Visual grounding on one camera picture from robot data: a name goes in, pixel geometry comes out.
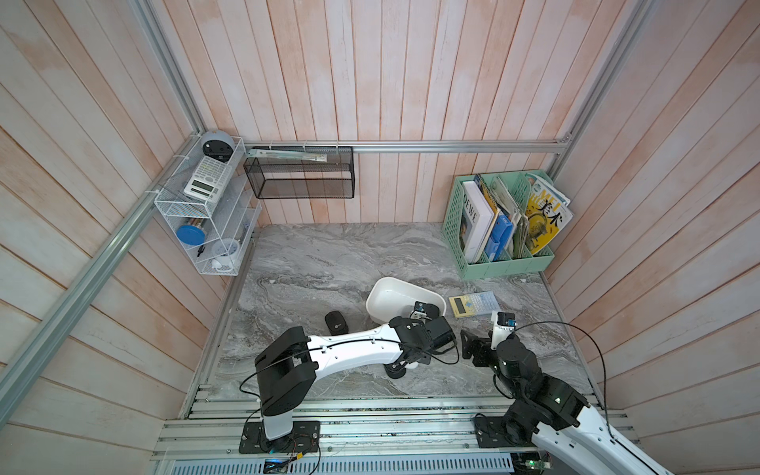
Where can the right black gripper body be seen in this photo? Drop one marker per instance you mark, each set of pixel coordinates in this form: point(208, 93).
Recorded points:
point(485, 355)

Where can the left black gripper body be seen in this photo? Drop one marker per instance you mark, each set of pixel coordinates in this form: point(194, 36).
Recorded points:
point(426, 357)

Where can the black ribbed mouse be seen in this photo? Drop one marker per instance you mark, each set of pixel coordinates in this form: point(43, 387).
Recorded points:
point(396, 370)

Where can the white plastic storage box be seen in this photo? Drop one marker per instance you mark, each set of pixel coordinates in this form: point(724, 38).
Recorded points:
point(391, 297)

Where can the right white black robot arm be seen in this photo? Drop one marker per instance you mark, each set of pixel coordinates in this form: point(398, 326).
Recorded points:
point(549, 414)

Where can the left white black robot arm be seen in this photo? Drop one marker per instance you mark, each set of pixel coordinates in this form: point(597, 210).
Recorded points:
point(288, 368)

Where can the black logo mouse in box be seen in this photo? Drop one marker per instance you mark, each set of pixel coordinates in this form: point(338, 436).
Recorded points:
point(432, 311)

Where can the yellow blue calculator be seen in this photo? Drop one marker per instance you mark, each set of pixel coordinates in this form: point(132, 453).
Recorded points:
point(474, 305)

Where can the green plastic file organizer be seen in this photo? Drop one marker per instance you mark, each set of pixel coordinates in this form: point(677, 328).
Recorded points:
point(506, 193)

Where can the blue book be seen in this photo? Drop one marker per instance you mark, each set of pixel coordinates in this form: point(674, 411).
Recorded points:
point(499, 238)

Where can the white book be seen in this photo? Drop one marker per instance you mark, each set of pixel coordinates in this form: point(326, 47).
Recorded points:
point(476, 219)

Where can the yellow magazine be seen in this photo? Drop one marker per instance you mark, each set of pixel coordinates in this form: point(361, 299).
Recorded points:
point(547, 211)

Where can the white cup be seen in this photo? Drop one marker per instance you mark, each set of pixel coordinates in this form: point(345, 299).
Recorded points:
point(225, 255)

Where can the white ruler on basket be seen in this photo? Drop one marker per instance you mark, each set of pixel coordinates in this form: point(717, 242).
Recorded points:
point(268, 154)

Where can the blue lidded jar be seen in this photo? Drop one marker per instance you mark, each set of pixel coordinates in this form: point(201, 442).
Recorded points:
point(192, 232)

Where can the white desk calculator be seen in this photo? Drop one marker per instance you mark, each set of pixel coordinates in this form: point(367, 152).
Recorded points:
point(208, 180)

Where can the round grey black speaker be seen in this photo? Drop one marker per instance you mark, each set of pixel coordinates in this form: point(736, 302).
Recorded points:
point(218, 145)

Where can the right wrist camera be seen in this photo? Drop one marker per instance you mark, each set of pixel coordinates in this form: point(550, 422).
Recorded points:
point(504, 324)

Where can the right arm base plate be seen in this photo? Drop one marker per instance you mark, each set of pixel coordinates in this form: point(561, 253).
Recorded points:
point(495, 432)

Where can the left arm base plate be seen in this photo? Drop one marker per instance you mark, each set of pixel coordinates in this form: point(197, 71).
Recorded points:
point(304, 438)

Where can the black wire mesh basket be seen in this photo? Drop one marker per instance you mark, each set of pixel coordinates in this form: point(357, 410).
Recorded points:
point(294, 179)

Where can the white wire wall shelf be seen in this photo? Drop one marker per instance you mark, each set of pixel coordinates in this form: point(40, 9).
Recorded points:
point(234, 216)

